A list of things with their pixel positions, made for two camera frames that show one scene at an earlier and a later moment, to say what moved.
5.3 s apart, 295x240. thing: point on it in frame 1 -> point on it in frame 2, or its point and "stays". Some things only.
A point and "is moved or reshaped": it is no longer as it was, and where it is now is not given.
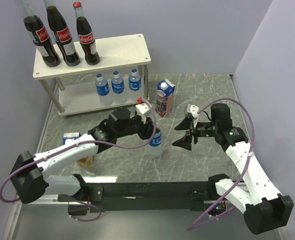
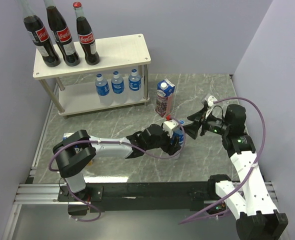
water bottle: [103, 91] stays
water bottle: [155, 145] is moved or reshaped
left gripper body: [141, 128] -> [166, 145]
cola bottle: [63, 34] stays
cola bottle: [39, 35] stays
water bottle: [118, 89] stays
